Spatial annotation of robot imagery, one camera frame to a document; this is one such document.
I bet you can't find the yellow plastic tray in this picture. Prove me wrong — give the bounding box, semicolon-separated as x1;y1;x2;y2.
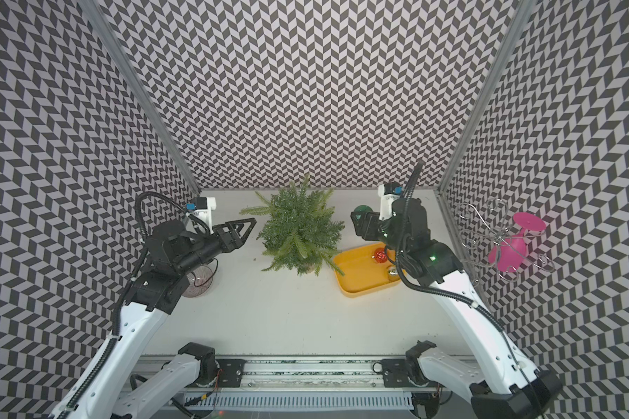
333;242;400;298

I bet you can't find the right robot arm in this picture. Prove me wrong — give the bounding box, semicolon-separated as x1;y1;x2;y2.
350;194;563;418

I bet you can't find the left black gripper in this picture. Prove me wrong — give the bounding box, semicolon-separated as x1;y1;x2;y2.
175;217;257;276

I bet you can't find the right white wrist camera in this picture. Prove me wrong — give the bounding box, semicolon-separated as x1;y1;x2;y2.
377;182;403;221

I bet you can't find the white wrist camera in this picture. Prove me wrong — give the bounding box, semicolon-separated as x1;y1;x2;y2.
185;197;217;236
377;182;403;221

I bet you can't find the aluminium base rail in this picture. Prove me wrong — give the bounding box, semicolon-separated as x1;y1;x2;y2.
216;354;449;393

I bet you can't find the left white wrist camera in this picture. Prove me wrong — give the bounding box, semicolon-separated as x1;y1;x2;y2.
185;197;217;236

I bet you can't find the pink wine glass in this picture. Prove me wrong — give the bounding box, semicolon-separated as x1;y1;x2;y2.
487;212;547;274

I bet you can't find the clear glass cup left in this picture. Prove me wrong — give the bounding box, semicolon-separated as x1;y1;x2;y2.
183;265;215;298

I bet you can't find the small green christmas tree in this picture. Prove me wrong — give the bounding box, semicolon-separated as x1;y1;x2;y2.
240;175;344;275

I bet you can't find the green glitter ball ornament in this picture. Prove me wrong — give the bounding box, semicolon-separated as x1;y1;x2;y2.
352;205;379;221

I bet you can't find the silver wire rack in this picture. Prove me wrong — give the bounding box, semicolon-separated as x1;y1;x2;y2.
458;198;556;282

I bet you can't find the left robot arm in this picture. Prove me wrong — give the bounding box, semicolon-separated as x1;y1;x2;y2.
50;218;256;418

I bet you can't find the red faceted ball ornament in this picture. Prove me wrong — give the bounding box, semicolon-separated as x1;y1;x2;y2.
372;247;388;264

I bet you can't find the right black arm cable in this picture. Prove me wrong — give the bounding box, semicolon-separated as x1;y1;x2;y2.
387;161;551;415

